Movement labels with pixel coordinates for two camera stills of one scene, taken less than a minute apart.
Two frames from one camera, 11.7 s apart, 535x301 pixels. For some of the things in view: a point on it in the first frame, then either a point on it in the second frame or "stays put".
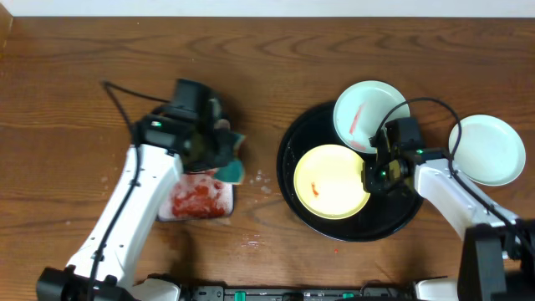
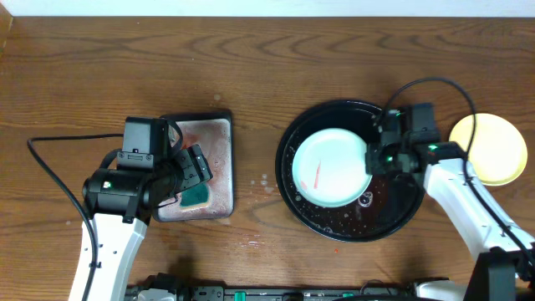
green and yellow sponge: (233, 172) to (197, 196)
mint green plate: (360, 108) to (329, 168)
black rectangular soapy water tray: (197, 195) stays put
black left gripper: (223, 142) to (193, 165)
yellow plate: (328, 182) to (497, 153)
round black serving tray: (381, 215) stays put
